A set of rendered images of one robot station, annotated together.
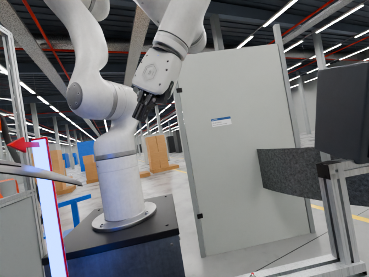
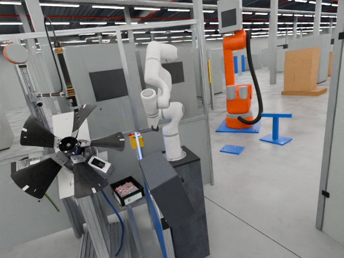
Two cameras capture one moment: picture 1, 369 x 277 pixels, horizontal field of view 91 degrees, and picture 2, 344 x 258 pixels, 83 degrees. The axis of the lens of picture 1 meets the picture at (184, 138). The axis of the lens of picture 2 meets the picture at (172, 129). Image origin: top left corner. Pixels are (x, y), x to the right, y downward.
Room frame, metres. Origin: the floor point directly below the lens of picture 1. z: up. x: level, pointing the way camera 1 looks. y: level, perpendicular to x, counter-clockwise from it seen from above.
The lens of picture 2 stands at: (0.32, -1.16, 1.61)
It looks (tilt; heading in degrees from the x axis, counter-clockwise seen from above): 17 degrees down; 79
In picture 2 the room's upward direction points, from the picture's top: 8 degrees counter-clockwise
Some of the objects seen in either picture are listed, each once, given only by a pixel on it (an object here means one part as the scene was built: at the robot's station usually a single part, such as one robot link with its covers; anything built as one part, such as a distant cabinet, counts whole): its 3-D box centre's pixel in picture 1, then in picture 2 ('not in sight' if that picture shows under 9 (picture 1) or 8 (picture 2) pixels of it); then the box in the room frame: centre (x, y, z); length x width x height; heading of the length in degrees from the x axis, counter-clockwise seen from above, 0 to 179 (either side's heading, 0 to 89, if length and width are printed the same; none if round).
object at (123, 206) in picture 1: (121, 186); (172, 145); (0.56, 0.22, 1.04); 0.19 x 0.19 x 0.18
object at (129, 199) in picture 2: not in sight; (127, 190); (0.17, 0.07, 0.84); 0.22 x 0.17 x 0.07; 111
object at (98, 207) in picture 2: not in sight; (91, 196); (-0.20, 0.54, 0.57); 0.09 x 0.04 x 1.15; 5
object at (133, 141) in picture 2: not in sight; (136, 141); (0.30, 0.54, 1.02); 0.16 x 0.10 x 0.11; 95
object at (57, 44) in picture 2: not in sight; (66, 76); (-0.04, 0.22, 1.64); 0.04 x 0.04 x 0.46
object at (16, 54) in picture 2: not in sight; (16, 54); (-0.50, 0.77, 1.88); 0.17 x 0.15 x 0.16; 5
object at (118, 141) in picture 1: (118, 119); (172, 118); (0.59, 0.20, 1.25); 0.19 x 0.12 x 0.24; 152
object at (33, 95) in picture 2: not in sight; (35, 96); (-0.44, 0.69, 1.53); 0.10 x 0.07 x 0.08; 130
